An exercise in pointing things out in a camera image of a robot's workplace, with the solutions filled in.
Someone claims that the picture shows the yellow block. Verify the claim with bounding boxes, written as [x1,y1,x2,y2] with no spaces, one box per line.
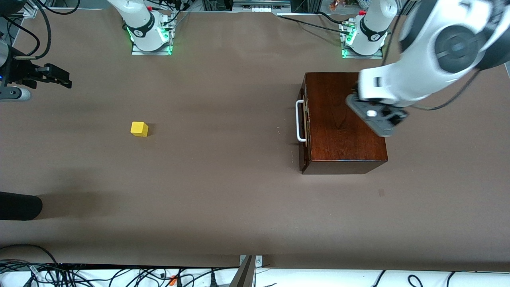
[130,121,149,138]

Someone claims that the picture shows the white metal drawer handle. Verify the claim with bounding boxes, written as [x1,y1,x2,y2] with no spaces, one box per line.
[295,99,308,143]

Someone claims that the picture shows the wooden drawer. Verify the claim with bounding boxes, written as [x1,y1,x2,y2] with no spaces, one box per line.
[298,76,312,173]

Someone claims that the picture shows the black foam-covered pole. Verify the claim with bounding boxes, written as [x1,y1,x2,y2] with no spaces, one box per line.
[0,191,43,221]

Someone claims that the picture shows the white power strip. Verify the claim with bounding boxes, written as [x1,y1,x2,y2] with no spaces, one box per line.
[233,0,292,13]

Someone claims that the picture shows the dark brown wooden cabinet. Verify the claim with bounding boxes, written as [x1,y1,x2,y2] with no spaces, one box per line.
[300,72,388,175]

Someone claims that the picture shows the white ledge board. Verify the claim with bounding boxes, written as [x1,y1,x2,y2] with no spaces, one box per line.
[0,266,510,287]

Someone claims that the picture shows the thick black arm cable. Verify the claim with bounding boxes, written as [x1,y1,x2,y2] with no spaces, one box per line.
[0,0,53,60]

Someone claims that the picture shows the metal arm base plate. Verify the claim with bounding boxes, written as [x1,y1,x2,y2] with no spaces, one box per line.
[341,45,384,60]
[131,42,173,56]

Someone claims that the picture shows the tan handle backing plate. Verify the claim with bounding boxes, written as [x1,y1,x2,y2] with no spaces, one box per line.
[304,92,310,147]

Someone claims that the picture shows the grey camera mount bar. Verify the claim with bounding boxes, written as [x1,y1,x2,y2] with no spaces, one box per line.
[229,255,256,287]

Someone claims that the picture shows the aluminium mounting bracket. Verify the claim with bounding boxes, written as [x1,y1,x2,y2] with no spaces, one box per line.
[239,255,263,269]

